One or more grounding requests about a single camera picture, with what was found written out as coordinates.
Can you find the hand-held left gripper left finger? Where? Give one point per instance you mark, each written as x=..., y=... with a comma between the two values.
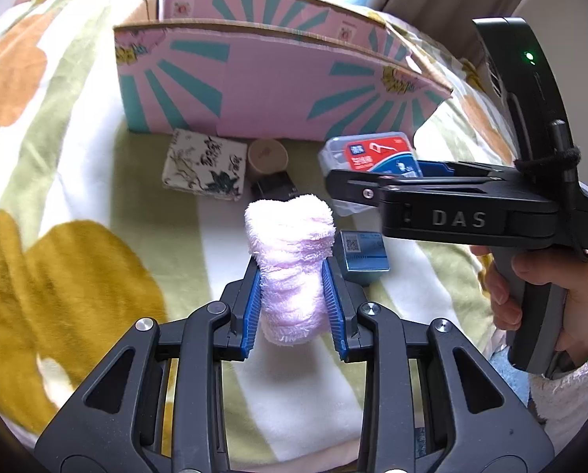
x=251, y=313

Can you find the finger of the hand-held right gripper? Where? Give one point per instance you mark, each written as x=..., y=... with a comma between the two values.
x=434, y=169
x=353, y=189

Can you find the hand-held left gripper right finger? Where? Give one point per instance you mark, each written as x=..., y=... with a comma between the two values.
x=332, y=313

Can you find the clear plastic floss pick box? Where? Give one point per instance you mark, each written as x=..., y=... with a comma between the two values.
x=367, y=150

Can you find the pink towel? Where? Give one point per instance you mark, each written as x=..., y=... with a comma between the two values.
x=291, y=266

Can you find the person's right forearm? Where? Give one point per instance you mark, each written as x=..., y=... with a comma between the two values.
x=574, y=399

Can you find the person's right hand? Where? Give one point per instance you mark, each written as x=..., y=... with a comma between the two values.
x=586, y=305

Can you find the small blue box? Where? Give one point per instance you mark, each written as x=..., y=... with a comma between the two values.
x=363, y=254

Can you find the small black object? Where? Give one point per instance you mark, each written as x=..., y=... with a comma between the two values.
x=274, y=188

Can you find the small beige round jar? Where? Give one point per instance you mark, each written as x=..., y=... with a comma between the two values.
x=266, y=157

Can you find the black elastic band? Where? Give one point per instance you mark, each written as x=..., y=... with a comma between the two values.
x=545, y=160

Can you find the pink cardboard box teal rays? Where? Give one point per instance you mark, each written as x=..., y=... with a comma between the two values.
x=274, y=93

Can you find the white floral printed box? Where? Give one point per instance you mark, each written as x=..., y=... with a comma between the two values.
x=202, y=165

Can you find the floral printed blanket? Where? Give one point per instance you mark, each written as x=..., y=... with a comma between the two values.
x=77, y=281

